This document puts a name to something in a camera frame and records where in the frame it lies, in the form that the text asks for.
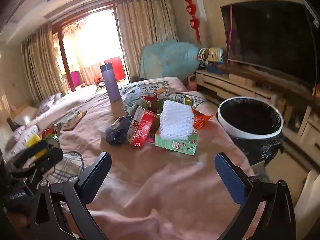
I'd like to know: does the magenta balcony stool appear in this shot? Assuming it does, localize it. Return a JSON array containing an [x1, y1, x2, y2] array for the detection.
[[70, 71, 80, 87]]

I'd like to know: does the crumpled pale green plastic bag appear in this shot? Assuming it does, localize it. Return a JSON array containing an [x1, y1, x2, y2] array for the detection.
[[124, 87, 153, 115]]

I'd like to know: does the dark green plastic wrapper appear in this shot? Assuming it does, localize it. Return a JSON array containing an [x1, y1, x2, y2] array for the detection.
[[151, 99, 165, 114]]

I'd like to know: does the green drink can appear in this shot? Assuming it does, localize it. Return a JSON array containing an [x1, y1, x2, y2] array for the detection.
[[172, 93, 193, 107]]

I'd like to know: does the white side cabinet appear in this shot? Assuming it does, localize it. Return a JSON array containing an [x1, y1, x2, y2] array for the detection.
[[294, 169, 320, 240]]

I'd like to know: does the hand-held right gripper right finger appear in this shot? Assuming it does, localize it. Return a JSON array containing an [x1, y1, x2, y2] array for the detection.
[[214, 152, 297, 240]]

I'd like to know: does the black cable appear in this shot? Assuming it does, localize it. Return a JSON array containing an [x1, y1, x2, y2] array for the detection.
[[64, 151, 85, 178]]

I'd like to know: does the red hanging wall decoration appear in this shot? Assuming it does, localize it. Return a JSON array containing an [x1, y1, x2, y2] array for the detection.
[[181, 0, 202, 43]]

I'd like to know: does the beige patterned curtain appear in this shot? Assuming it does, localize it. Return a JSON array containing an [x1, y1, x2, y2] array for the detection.
[[115, 0, 179, 80], [21, 25, 69, 103]]

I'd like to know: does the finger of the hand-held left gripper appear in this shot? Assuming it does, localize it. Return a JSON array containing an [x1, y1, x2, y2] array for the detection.
[[14, 141, 51, 164], [15, 148, 64, 181]]

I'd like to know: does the white tissue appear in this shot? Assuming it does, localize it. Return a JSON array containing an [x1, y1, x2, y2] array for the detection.
[[97, 124, 110, 139]]

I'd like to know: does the red carton box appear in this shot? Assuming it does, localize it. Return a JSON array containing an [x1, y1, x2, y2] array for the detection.
[[127, 106, 157, 147]]

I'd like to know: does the yellow snack packet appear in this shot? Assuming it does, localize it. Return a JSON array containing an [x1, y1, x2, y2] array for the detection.
[[26, 134, 48, 159]]

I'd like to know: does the white foam mesh sleeve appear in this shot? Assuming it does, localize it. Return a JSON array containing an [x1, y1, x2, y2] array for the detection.
[[159, 100, 195, 140]]

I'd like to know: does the crushed green can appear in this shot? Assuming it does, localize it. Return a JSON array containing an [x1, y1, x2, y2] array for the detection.
[[47, 134, 61, 152]]

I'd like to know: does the white television stand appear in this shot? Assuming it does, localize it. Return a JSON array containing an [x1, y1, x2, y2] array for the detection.
[[195, 64, 320, 163]]

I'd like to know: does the pink blanket plaid patch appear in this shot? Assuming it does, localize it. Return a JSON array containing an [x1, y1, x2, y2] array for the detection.
[[35, 76, 265, 240]]

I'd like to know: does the colourful picture book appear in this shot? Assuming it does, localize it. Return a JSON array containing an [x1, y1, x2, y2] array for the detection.
[[136, 80, 170, 98]]

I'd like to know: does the purple thermos bottle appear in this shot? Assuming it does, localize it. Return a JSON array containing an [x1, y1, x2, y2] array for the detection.
[[100, 63, 122, 103]]

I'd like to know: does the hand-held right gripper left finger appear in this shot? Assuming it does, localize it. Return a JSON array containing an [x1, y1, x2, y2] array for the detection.
[[31, 151, 112, 240]]

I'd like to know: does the crushed red can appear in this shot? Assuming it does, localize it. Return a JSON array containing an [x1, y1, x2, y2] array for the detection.
[[41, 126, 57, 140]]

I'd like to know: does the wooden board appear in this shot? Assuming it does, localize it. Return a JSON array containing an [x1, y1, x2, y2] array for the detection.
[[61, 110, 87, 132]]

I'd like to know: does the green carton box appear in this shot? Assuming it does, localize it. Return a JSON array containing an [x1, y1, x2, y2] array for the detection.
[[154, 130, 200, 155]]

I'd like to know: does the pink thin rod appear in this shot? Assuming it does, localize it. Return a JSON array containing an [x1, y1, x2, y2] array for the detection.
[[226, 5, 233, 55]]

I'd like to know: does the light blue floral cloth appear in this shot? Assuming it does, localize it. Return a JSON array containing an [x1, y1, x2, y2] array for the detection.
[[139, 40, 200, 80]]

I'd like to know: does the orange snack packet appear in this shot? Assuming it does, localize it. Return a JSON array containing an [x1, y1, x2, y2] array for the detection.
[[191, 108, 213, 130]]

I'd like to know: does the black round trash bin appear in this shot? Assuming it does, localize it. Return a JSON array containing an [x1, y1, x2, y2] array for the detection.
[[217, 97, 284, 167]]

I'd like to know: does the white ring toy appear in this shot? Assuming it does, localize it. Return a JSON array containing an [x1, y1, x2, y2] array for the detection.
[[199, 48, 209, 67]]

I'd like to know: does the floral bedding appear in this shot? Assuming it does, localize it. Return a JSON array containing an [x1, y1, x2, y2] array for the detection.
[[5, 90, 64, 150]]

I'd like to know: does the black flat television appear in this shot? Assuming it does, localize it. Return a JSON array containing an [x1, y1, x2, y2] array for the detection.
[[220, 1, 318, 88]]

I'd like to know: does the dark purple plastic bag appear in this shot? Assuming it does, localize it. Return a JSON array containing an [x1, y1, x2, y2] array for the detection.
[[105, 115, 132, 146]]

